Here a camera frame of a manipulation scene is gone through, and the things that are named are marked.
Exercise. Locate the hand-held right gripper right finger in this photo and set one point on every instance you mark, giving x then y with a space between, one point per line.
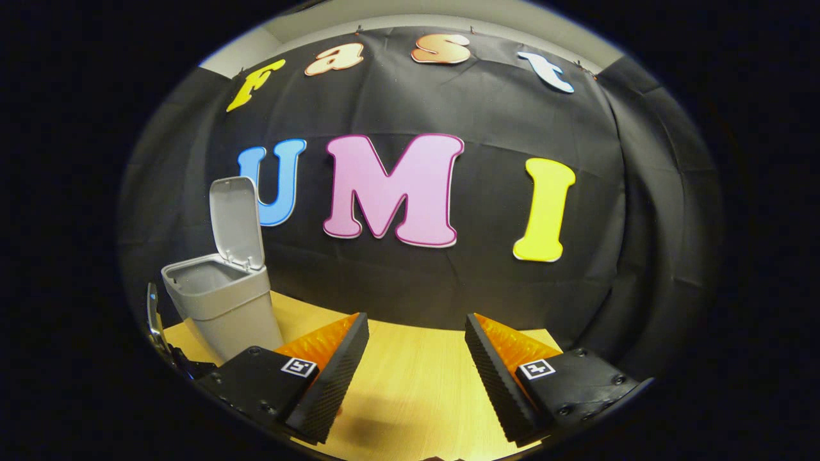
494 378

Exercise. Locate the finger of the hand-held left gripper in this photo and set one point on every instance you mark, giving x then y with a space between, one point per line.
192 368

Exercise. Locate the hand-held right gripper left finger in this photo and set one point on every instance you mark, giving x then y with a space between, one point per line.
336 381

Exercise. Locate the red pop can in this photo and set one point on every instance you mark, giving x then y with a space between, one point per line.
154 320

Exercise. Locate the white desktop garbage bin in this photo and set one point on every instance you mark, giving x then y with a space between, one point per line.
224 314

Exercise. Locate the wooden desktop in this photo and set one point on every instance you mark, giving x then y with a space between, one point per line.
416 384

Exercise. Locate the black backdrop cloth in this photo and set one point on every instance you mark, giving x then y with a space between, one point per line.
474 288

